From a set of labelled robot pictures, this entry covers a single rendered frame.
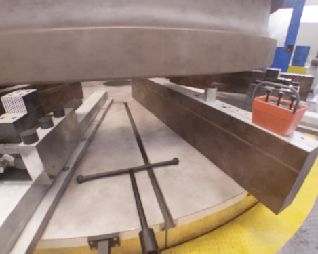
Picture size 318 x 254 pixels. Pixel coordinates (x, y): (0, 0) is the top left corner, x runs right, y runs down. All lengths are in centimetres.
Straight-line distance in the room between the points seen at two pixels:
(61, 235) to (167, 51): 104
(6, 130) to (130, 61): 67
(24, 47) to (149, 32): 65
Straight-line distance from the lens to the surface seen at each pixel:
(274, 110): 85
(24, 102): 98
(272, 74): 203
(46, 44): 105
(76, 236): 90
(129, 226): 86
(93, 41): 98
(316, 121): 208
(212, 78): 298
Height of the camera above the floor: 103
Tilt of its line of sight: 27 degrees down
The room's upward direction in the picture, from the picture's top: straight up
